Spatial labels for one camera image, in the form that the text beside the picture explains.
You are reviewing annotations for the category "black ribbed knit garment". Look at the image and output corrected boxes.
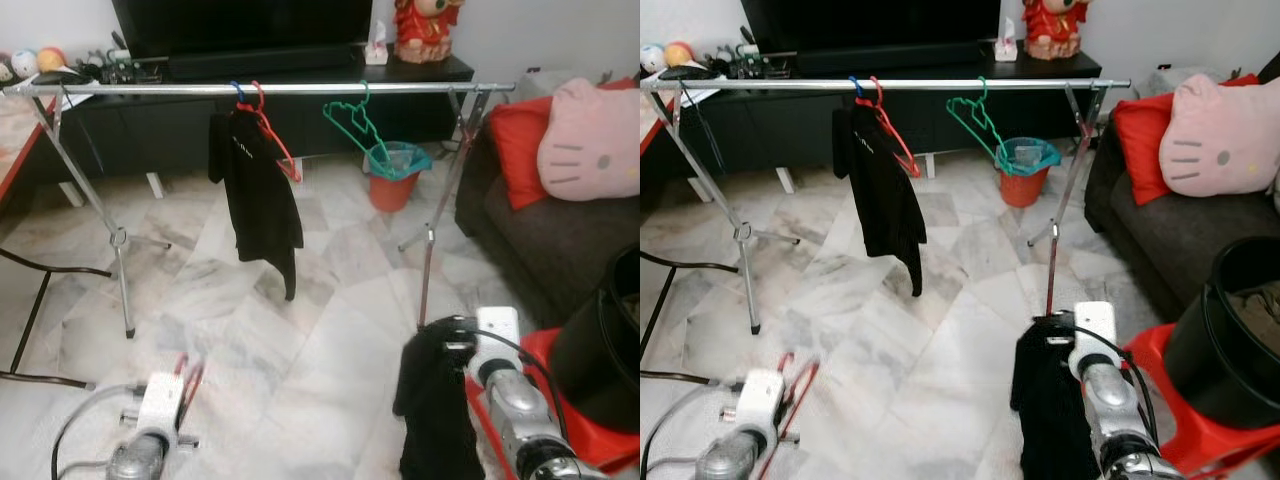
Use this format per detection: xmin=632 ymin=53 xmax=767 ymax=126
xmin=1010 ymin=315 xmax=1101 ymax=480
xmin=393 ymin=318 xmax=481 ymax=480

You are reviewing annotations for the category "red plastic hanger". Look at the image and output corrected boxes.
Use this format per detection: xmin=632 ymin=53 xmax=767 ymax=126
xmin=855 ymin=77 xmax=921 ymax=179
xmin=773 ymin=352 xmax=821 ymax=446
xmin=172 ymin=352 xmax=206 ymax=426
xmin=237 ymin=80 xmax=303 ymax=184

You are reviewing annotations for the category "green plastic hanger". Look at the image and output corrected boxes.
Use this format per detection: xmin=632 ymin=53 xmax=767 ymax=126
xmin=945 ymin=77 xmax=1021 ymax=176
xmin=322 ymin=82 xmax=396 ymax=179

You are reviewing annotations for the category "dark grey fabric sofa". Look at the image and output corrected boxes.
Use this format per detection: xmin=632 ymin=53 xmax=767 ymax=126
xmin=1085 ymin=50 xmax=1280 ymax=326
xmin=455 ymin=70 xmax=641 ymax=331

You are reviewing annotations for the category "black laundry bucket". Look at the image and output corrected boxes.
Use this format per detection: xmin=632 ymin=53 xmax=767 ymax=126
xmin=548 ymin=245 xmax=641 ymax=433
xmin=1163 ymin=235 xmax=1280 ymax=431

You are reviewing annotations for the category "orange plastic bucket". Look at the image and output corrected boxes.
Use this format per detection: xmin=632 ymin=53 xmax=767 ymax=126
xmin=367 ymin=165 xmax=416 ymax=213
xmin=998 ymin=160 xmax=1048 ymax=208

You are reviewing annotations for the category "red plastic stool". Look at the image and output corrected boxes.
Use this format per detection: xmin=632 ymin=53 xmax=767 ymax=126
xmin=1120 ymin=323 xmax=1280 ymax=476
xmin=465 ymin=328 xmax=641 ymax=476

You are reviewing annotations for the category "teal plastic bin liner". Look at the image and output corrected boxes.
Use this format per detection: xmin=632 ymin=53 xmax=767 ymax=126
xmin=993 ymin=137 xmax=1063 ymax=176
xmin=362 ymin=141 xmax=433 ymax=181

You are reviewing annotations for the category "red cushion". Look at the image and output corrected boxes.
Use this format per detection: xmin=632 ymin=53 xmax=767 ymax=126
xmin=487 ymin=78 xmax=641 ymax=211
xmin=1113 ymin=73 xmax=1261 ymax=206

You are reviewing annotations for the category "black long sleeve shirt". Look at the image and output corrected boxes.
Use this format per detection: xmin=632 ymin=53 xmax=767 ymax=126
xmin=207 ymin=105 xmax=304 ymax=301
xmin=832 ymin=102 xmax=928 ymax=298

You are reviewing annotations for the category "pink cat face cushion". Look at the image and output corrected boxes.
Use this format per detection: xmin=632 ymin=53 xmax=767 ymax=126
xmin=1160 ymin=73 xmax=1280 ymax=198
xmin=537 ymin=78 xmax=641 ymax=201

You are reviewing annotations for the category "red robed figurine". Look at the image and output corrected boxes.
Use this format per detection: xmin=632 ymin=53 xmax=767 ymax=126
xmin=393 ymin=0 xmax=464 ymax=64
xmin=1022 ymin=0 xmax=1093 ymax=61

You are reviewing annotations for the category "black soundbar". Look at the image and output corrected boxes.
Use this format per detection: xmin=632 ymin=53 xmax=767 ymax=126
xmin=795 ymin=42 xmax=986 ymax=76

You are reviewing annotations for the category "black television console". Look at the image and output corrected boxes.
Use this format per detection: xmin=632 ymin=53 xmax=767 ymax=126
xmin=20 ymin=55 xmax=476 ymax=186
xmin=640 ymin=50 xmax=1101 ymax=181

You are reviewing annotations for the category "black flat screen television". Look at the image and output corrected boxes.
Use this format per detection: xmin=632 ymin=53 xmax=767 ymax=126
xmin=740 ymin=0 xmax=1001 ymax=51
xmin=110 ymin=0 xmax=373 ymax=59

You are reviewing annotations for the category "silver metal clothes rack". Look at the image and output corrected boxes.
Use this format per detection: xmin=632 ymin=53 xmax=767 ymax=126
xmin=640 ymin=75 xmax=1133 ymax=336
xmin=3 ymin=80 xmax=516 ymax=339

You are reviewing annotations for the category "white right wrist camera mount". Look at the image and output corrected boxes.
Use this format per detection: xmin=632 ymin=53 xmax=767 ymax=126
xmin=470 ymin=307 xmax=521 ymax=386
xmin=1072 ymin=302 xmax=1118 ymax=381

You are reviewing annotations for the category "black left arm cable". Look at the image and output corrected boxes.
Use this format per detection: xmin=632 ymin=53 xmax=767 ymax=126
xmin=640 ymin=380 xmax=741 ymax=480
xmin=50 ymin=383 xmax=141 ymax=480

